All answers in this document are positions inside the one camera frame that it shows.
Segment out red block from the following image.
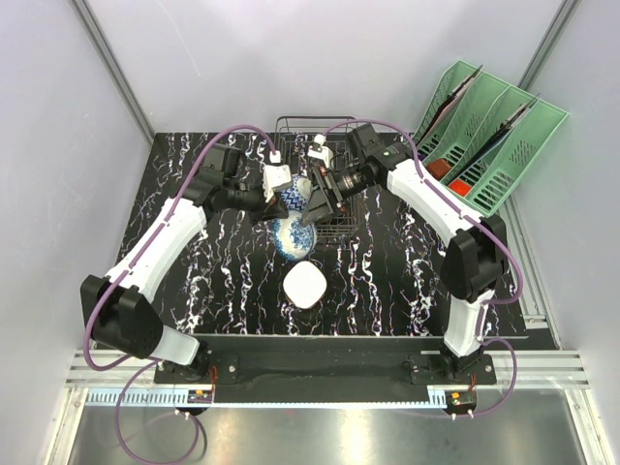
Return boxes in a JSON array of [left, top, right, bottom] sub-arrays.
[[449, 178, 472, 198]]

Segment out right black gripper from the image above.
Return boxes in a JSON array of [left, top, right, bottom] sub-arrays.
[[299, 162, 376, 229]]

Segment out black folder in organizer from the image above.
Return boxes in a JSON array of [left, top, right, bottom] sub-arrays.
[[414, 62, 482, 149]]

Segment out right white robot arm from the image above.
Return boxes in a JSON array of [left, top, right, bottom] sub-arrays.
[[301, 119, 509, 385]]

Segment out white square green bowl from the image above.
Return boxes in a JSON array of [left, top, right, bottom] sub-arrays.
[[283, 261, 327, 310]]

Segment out red patterned bowl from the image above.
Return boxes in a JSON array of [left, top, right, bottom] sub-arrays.
[[280, 175, 313, 212]]

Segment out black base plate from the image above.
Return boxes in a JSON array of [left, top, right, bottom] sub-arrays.
[[144, 333, 498, 403]]

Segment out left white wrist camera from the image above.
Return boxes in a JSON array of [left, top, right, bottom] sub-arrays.
[[263, 150, 293, 202]]

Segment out green file organizer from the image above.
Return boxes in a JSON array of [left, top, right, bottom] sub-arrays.
[[413, 60, 568, 216]]

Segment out brown block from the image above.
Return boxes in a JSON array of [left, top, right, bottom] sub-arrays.
[[426, 158, 452, 180]]

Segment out wire dish rack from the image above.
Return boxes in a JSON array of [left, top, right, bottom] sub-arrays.
[[274, 115, 362, 250]]

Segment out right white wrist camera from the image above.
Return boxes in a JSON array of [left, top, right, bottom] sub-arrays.
[[307, 134, 334, 170]]

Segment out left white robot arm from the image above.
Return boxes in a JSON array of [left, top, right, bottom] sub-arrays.
[[80, 142, 293, 384]]

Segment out blue white patterned bowl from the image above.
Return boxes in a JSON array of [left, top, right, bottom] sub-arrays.
[[271, 211, 318, 263]]

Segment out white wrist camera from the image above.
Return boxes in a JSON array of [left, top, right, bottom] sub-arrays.
[[263, 150, 293, 202], [307, 134, 334, 170]]

